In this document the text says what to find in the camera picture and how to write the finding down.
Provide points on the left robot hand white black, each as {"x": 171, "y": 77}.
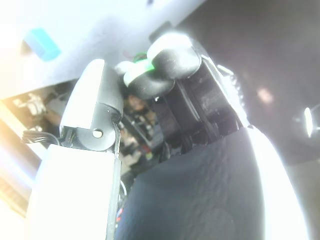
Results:
{"x": 200, "y": 187}

